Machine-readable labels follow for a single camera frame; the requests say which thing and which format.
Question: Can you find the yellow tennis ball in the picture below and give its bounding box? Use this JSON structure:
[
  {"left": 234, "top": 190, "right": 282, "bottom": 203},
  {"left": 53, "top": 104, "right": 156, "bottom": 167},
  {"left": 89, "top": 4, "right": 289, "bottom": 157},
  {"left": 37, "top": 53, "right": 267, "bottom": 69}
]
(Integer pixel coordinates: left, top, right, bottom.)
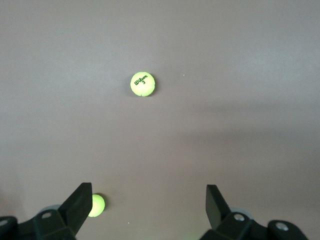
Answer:
[
  {"left": 130, "top": 71, "right": 157, "bottom": 97},
  {"left": 87, "top": 193, "right": 106, "bottom": 217}
]

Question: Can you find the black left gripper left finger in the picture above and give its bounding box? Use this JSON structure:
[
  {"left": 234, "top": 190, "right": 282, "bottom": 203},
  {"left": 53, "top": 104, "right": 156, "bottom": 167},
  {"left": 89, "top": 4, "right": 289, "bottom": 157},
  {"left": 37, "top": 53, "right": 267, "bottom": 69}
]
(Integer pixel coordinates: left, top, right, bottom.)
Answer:
[{"left": 0, "top": 182, "right": 94, "bottom": 240}]

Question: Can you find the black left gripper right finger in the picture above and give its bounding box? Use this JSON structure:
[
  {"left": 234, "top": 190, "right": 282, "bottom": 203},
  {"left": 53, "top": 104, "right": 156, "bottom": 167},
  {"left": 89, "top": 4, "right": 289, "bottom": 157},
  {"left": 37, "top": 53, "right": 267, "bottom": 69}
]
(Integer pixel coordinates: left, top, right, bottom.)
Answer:
[{"left": 199, "top": 184, "right": 307, "bottom": 240}]

